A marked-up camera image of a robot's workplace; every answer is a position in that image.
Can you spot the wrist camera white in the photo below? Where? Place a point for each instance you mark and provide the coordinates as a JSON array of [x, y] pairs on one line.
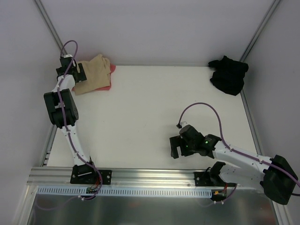
[[182, 124], [67, 56]]

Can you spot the black mounting plate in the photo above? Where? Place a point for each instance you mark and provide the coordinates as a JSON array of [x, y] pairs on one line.
[[202, 179], [86, 175]]

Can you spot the beige t shirt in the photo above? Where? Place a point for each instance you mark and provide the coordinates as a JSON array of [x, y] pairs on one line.
[[96, 65]]

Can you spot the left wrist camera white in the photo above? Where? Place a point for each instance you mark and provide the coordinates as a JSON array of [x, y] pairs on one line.
[[67, 56]]

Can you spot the black t shirt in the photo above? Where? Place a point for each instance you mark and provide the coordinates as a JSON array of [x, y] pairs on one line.
[[228, 75]]

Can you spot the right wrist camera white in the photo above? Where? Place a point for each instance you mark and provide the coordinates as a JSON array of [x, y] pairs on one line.
[[182, 124]]

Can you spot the right aluminium frame post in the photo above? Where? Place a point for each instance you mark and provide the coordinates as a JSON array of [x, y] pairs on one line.
[[262, 25]]

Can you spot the aluminium frame post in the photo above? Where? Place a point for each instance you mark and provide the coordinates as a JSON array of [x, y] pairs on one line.
[[49, 24], [262, 25]]

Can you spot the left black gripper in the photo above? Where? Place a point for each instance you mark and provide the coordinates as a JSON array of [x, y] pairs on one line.
[[79, 73]]

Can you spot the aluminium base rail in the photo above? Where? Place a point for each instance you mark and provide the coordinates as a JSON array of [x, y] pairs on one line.
[[121, 177]]

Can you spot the white slotted cable duct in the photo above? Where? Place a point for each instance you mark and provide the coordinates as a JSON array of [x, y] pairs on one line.
[[127, 191]]

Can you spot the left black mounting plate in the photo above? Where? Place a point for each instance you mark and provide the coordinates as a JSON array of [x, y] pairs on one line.
[[86, 175]]

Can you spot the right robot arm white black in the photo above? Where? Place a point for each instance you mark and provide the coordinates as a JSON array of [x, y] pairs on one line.
[[272, 176]]

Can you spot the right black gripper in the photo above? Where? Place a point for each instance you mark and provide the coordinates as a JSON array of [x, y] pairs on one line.
[[177, 145]]

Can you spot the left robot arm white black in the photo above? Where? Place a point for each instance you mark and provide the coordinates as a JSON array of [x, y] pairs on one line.
[[63, 112]]

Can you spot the left aluminium frame post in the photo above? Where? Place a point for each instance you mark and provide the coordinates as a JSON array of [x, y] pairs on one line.
[[49, 24]]

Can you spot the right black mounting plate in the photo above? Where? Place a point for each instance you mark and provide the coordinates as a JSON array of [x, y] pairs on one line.
[[202, 179]]

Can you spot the folded pink t shirt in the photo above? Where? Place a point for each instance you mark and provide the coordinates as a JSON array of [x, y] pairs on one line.
[[95, 82]]

